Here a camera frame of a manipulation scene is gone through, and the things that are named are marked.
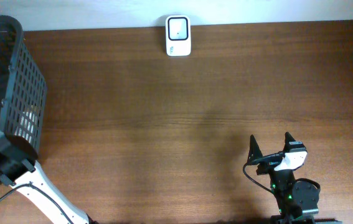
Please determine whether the white patterned packet in basket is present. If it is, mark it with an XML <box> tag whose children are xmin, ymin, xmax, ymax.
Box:
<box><xmin>14</xmin><ymin>106</ymin><xmax>39</xmax><ymax>145</ymax></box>

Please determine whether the white barcode scanner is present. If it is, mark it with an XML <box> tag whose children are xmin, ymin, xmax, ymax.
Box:
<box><xmin>165</xmin><ymin>15</ymin><xmax>192</xmax><ymax>57</ymax></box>

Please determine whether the grey plastic mesh basket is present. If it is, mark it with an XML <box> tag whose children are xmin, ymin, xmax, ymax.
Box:
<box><xmin>0</xmin><ymin>16</ymin><xmax>47</xmax><ymax>158</ymax></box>

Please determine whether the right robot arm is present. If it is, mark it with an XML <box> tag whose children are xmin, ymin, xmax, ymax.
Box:
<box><xmin>243</xmin><ymin>132</ymin><xmax>321</xmax><ymax>223</ymax></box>

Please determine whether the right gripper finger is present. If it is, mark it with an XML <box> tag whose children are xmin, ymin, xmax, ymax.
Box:
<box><xmin>283</xmin><ymin>132</ymin><xmax>295</xmax><ymax>152</ymax></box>
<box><xmin>247</xmin><ymin>135</ymin><xmax>263</xmax><ymax>165</ymax></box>

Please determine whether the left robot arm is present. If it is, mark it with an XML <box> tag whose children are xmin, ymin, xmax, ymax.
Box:
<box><xmin>0</xmin><ymin>130</ymin><xmax>94</xmax><ymax>223</ymax></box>

